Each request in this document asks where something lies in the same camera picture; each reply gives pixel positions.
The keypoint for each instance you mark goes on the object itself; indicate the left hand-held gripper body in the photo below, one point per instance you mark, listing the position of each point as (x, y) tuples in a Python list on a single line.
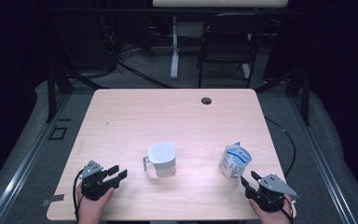
[(94, 183)]

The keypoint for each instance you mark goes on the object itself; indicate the black folding chair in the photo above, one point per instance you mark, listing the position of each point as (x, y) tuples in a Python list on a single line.
[(227, 59)]

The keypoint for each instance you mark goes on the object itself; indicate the person's left hand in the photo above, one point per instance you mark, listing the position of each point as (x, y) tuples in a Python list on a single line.
[(90, 210)]

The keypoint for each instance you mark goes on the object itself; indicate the white pouch with blue print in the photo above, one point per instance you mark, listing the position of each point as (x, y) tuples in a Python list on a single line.
[(234, 160)]

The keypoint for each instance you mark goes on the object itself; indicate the white desk leg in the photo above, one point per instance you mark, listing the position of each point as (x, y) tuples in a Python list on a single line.
[(175, 56)]

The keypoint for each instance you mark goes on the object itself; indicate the person's right hand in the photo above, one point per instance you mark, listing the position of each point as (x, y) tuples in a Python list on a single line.
[(275, 217)]

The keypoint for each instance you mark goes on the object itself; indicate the black metal stand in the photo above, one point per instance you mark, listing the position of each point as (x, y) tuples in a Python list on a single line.
[(305, 99), (51, 93)]

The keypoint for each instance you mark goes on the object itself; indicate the aluminium floor rail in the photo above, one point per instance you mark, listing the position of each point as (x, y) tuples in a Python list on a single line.
[(28, 161), (320, 161)]

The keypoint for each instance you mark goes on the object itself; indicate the clear plastic measuring cup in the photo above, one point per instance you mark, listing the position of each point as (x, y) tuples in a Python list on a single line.
[(163, 157)]

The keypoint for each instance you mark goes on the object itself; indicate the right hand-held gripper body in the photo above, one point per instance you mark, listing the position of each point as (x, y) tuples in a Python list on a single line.
[(268, 196)]

